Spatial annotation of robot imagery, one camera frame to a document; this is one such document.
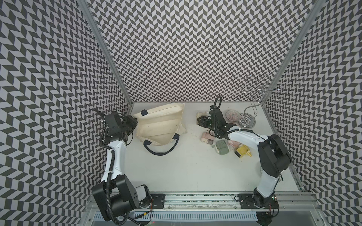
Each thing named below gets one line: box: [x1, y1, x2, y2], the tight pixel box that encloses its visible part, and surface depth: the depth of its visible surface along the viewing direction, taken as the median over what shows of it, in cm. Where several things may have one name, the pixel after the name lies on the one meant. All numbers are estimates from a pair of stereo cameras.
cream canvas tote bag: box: [131, 103, 188, 155], surface depth 85 cm
